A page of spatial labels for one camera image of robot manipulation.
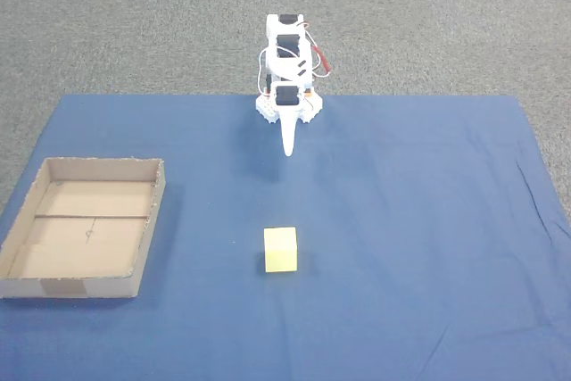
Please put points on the shallow cardboard box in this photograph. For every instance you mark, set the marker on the shallow cardboard box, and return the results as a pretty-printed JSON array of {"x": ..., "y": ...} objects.
[{"x": 85, "y": 238}]

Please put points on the yellow foam block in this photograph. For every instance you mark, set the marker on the yellow foam block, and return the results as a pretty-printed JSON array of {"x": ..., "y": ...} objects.
[{"x": 281, "y": 250}]

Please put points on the blue cloth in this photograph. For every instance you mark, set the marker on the blue cloth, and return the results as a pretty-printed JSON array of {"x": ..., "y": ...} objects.
[{"x": 357, "y": 242}]

